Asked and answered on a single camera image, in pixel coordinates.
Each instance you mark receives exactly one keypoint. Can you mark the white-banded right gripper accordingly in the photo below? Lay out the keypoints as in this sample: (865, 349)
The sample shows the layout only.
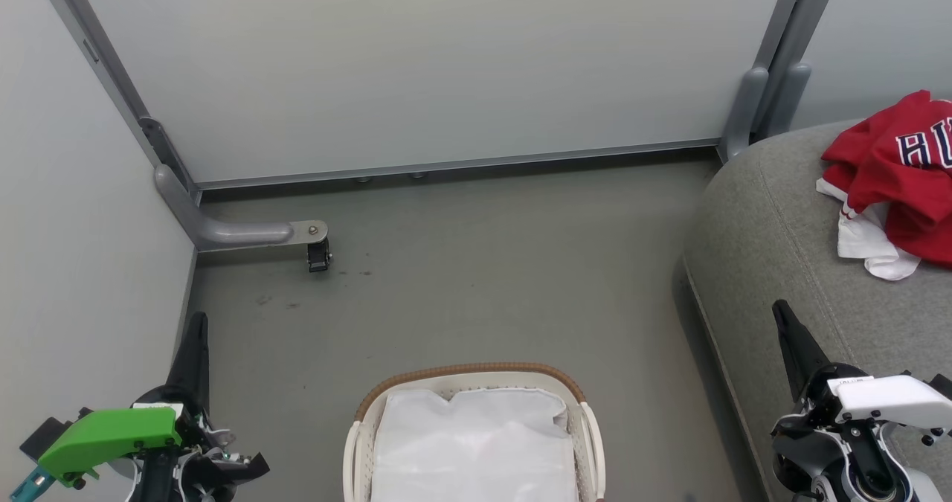
(892, 401)

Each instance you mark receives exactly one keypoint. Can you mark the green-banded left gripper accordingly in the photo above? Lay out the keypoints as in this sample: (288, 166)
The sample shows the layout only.
(111, 435)

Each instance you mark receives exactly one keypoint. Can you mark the red jersey with lettering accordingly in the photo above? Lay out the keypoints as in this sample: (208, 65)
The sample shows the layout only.
(877, 137)

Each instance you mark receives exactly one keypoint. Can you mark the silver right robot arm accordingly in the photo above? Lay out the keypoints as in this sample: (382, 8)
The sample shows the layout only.
(863, 480)

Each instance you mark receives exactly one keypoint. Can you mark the white laundry basket brown rim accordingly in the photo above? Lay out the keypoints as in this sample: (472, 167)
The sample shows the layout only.
(357, 442)

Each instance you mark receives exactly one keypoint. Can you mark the white cloth basket liner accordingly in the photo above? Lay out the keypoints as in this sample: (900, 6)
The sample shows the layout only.
(476, 450)

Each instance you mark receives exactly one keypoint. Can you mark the grey fabric sofa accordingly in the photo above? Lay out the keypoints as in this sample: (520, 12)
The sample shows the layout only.
(773, 234)

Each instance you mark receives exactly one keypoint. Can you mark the small black caster wheel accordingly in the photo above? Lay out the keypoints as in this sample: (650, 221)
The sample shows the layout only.
(319, 255)

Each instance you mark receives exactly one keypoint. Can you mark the grey partition post with foot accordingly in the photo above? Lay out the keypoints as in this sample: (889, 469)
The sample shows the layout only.
(223, 232)

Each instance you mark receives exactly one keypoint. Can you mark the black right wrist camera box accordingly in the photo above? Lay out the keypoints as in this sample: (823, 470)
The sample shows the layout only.
(941, 384)

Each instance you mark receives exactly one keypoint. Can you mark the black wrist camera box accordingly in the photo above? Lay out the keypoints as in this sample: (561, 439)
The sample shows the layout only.
(941, 384)
(41, 435)

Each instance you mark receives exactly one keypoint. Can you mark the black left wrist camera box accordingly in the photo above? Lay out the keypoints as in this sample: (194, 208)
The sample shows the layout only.
(41, 435)

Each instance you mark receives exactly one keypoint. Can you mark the grey double partition post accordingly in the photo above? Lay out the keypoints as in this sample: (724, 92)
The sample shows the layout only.
(781, 33)

